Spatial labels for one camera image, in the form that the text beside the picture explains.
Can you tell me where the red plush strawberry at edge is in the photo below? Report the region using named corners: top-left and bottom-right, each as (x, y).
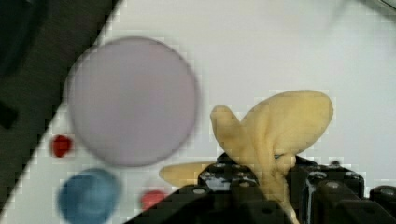
top-left (51, 135), bottom-right (73, 158)

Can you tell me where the yellow plush peeled banana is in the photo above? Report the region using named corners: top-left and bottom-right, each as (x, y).
top-left (159, 90), bottom-right (334, 224)

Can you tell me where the red plush strawberry near plate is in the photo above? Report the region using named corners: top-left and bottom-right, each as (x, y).
top-left (140, 190), bottom-right (167, 210)

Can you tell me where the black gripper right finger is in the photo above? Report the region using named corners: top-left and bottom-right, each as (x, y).
top-left (287, 157), bottom-right (396, 224)

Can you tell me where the blue plastic bowl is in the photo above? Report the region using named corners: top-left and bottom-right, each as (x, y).
top-left (57, 168), bottom-right (120, 224)

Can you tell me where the round lavender plate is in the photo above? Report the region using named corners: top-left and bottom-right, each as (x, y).
top-left (66, 37), bottom-right (199, 167)

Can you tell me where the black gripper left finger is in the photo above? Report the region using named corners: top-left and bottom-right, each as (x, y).
top-left (124, 154), bottom-right (292, 224)

